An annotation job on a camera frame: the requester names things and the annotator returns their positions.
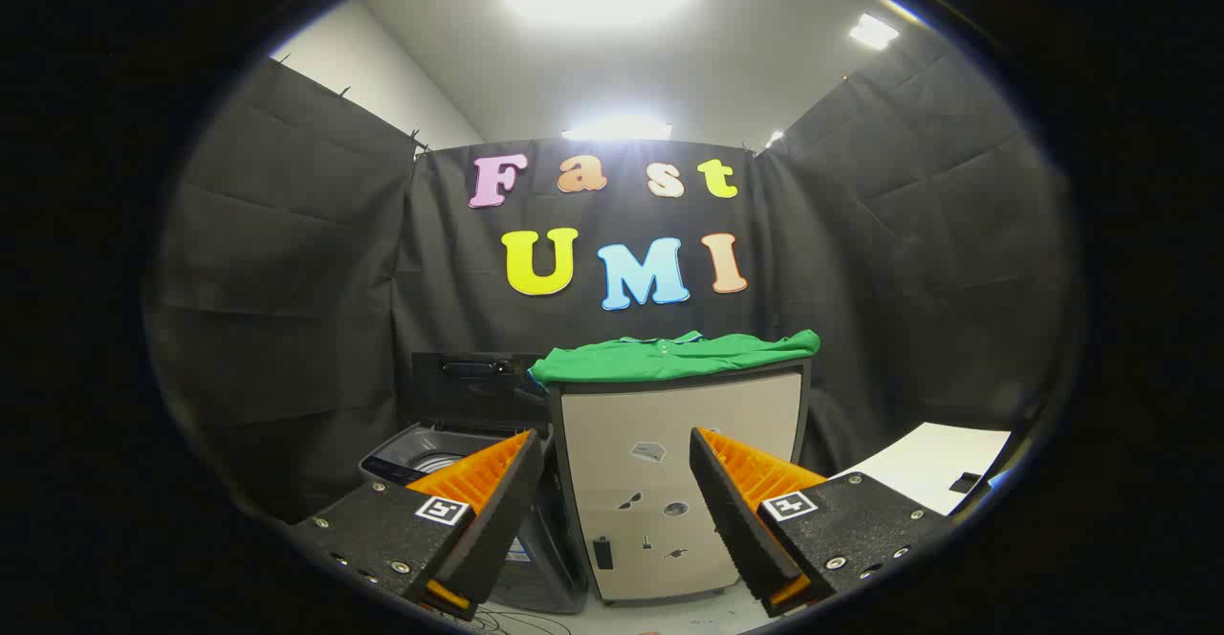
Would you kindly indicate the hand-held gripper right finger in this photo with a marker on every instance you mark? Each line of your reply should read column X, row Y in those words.
column 732, row 520

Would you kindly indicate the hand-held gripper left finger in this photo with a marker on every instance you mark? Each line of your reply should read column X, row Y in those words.
column 497, row 511

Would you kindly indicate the grey washing machine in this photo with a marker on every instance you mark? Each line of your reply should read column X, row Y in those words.
column 547, row 578

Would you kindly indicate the dark glass washing machine lid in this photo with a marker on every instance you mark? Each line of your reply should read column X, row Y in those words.
column 469, row 396

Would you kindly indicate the green polo shirt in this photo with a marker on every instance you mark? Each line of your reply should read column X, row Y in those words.
column 669, row 360

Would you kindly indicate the white table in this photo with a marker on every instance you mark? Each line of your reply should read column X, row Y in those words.
column 913, row 463

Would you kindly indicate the small black object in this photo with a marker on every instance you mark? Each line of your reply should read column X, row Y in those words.
column 966, row 482

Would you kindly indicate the black backdrop cloth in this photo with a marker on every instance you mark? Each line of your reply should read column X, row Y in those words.
column 287, row 281

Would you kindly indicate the beige cabinet with dark frame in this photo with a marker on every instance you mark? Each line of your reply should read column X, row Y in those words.
column 612, row 410

